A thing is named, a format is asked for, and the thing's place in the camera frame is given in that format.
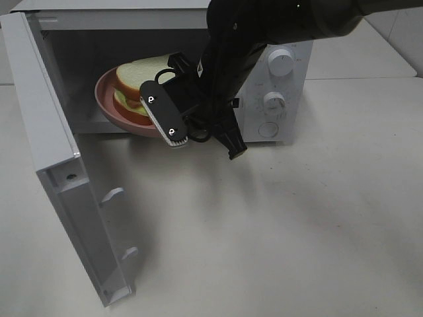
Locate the round white door button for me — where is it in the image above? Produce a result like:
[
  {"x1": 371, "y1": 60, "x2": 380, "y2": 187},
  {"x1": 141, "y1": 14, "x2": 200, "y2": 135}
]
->
[{"x1": 258, "y1": 122, "x2": 278, "y2": 138}]

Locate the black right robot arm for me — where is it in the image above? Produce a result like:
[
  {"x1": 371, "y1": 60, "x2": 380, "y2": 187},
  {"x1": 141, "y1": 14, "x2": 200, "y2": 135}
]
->
[{"x1": 154, "y1": 1, "x2": 422, "y2": 159}]

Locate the sandwich with lettuce and tomato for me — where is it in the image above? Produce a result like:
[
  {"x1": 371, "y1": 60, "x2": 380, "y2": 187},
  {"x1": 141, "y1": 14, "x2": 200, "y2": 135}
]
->
[{"x1": 113, "y1": 54, "x2": 170, "y2": 125}]

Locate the black camera cable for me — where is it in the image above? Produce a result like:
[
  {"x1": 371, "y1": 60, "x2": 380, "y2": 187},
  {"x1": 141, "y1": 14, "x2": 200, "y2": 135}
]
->
[{"x1": 154, "y1": 67, "x2": 212, "y2": 144}]

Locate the pink plate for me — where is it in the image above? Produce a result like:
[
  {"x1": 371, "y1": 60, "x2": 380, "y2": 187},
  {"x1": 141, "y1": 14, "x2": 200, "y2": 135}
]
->
[{"x1": 95, "y1": 67, "x2": 161, "y2": 138}]

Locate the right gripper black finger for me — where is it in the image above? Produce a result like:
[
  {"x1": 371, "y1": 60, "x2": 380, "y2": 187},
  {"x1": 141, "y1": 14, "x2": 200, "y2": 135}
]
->
[
  {"x1": 211, "y1": 110, "x2": 247, "y2": 160},
  {"x1": 167, "y1": 52, "x2": 201, "y2": 78}
]

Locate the white microwave knob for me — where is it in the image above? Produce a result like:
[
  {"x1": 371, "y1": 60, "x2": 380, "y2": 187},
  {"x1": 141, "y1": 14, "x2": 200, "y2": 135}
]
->
[
  {"x1": 263, "y1": 92, "x2": 286, "y2": 115},
  {"x1": 268, "y1": 49, "x2": 295, "y2": 77}
]

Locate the white microwave oven body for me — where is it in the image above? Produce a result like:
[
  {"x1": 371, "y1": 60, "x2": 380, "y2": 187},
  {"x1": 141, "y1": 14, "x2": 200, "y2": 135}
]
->
[{"x1": 10, "y1": 1, "x2": 313, "y2": 144}]

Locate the white lower microwave knob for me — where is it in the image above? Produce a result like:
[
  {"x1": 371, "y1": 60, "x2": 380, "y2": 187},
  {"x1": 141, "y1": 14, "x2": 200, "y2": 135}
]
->
[{"x1": 263, "y1": 92, "x2": 286, "y2": 115}]

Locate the white upper microwave knob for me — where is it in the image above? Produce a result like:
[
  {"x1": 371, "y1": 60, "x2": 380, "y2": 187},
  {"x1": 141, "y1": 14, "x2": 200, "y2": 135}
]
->
[{"x1": 268, "y1": 49, "x2": 295, "y2": 77}]

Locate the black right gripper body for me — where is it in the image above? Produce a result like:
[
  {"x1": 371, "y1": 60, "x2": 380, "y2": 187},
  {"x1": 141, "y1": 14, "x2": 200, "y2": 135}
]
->
[{"x1": 158, "y1": 67, "x2": 238, "y2": 135}]

